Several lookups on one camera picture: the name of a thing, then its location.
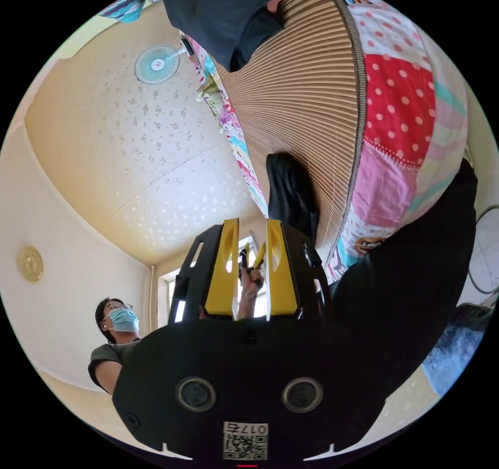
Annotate white standing fan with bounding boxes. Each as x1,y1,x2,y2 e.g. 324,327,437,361
466,206,499,306

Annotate round gold wall ornament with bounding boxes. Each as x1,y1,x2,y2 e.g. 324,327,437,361
17,246,44,283

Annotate grey blue fluffy rug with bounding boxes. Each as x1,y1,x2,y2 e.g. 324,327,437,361
421,303,494,398

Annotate black pants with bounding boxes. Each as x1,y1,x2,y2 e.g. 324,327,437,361
266,152,479,404

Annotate person's left hand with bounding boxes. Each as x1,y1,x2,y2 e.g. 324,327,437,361
245,267,266,290

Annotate pile of clothes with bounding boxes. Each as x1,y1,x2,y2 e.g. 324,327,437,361
157,0,320,73

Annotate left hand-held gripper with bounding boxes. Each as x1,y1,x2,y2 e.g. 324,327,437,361
238,242,267,283

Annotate wall fan with teal blades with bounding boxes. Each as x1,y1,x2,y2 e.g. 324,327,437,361
134,43,195,86

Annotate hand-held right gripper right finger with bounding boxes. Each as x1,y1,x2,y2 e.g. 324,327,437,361
266,219,298,318

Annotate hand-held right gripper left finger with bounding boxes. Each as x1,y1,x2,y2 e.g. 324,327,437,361
205,218,240,317

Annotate person's body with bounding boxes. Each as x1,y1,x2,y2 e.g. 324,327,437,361
88,297,142,395

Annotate bed with woven mat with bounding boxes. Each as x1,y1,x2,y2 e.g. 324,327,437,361
183,0,475,287

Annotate window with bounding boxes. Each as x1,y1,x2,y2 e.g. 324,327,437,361
157,232,270,324

